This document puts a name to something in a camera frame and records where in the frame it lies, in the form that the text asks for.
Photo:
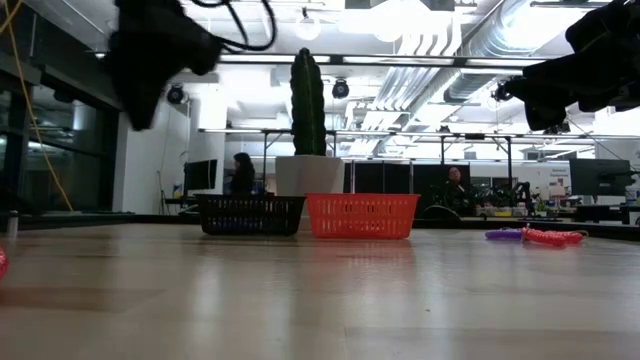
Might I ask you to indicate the black ceiling spot lamp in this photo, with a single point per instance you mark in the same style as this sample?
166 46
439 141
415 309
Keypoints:
340 89
175 94
499 93

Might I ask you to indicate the green cactus plant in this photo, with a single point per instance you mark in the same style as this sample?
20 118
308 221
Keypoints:
308 105

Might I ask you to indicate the black background robot arm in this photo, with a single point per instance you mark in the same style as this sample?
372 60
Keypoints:
523 197

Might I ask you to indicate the orange plastic mesh basket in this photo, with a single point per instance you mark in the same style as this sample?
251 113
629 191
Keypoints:
362 215

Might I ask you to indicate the black partition panel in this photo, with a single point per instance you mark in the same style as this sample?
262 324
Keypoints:
380 177

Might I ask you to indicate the white plant pot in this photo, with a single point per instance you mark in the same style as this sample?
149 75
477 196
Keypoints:
310 175

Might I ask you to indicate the person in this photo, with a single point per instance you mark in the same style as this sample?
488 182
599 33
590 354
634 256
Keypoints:
243 175
454 175

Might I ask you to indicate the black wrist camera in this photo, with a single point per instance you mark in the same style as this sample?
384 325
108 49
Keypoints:
600 30
197 50

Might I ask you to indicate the white cylinder post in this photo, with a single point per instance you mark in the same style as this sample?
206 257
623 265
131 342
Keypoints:
13 225

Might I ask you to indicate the black chair back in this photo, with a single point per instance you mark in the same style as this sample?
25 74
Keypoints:
442 214

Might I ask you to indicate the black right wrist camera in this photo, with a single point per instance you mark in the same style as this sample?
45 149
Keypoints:
600 30

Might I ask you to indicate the white printed sign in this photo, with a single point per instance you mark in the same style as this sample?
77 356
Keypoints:
558 180

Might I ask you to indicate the black computer monitor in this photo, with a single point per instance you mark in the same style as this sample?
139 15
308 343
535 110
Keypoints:
200 175
600 177

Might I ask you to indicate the round white ceiling lamp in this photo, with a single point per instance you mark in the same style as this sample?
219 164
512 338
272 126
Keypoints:
307 27

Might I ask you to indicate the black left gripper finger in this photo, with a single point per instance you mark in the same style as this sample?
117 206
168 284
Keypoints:
156 97
134 107

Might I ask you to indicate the silver ceiling duct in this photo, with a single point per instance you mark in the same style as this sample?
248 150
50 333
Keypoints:
475 85

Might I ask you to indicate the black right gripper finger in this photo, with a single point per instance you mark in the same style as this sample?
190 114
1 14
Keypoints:
545 116
520 89

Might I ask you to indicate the white yellow bottle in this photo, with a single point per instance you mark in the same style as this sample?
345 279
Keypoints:
177 191

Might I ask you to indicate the black overhead light bar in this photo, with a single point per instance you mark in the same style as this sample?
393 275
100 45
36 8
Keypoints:
450 62

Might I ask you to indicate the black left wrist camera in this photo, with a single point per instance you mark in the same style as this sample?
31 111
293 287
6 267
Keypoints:
197 50

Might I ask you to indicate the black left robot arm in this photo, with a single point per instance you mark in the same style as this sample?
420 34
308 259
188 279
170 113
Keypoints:
150 12

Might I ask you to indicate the black background table frame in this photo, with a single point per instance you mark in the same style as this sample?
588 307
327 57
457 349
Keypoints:
475 136

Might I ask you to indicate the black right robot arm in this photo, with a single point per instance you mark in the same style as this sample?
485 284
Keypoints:
634 85

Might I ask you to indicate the black plastic mesh basket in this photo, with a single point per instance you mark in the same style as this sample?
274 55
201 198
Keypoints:
250 215

